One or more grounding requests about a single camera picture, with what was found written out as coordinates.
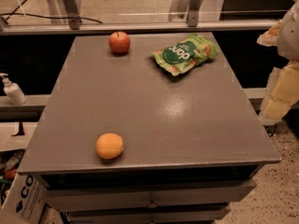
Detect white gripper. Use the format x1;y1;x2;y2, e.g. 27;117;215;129
257;1;299;126

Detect left metal frame bracket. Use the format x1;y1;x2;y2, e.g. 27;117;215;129
63;0;81;30

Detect white cardboard box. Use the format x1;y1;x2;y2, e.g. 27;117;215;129
0;175;45;224

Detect black cable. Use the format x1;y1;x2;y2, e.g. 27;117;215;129
0;0;104;25

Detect red apple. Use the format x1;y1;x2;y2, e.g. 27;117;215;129
108;32;131;54

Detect metal frame bracket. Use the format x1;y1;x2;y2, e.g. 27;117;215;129
187;0;202;27
63;0;81;30

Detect white pump lotion bottle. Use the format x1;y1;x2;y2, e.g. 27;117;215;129
0;73;27;105

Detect green rice chip bag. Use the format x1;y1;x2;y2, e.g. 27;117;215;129
153;34;219;77

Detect right metal frame bracket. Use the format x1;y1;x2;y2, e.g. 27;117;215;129
187;0;202;27

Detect metal rail bar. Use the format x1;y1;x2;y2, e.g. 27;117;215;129
0;20;278;35

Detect orange fruit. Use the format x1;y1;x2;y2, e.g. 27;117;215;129
95;133;124;160

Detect grey drawer cabinet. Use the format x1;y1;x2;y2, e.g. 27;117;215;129
19;34;280;224

